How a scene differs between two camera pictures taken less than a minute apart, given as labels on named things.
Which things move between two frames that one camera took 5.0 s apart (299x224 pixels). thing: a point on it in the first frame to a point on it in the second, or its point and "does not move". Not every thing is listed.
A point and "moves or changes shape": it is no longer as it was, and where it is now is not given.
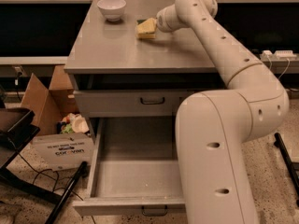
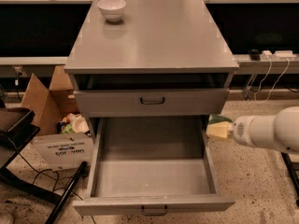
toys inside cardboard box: [72, 123] does not move
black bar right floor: [291, 167] does not move
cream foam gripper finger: [149, 25] to [220, 129]
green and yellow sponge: [147, 28] moves or changes shape
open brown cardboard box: [50, 105] does not move
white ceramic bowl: [112, 8] does not move
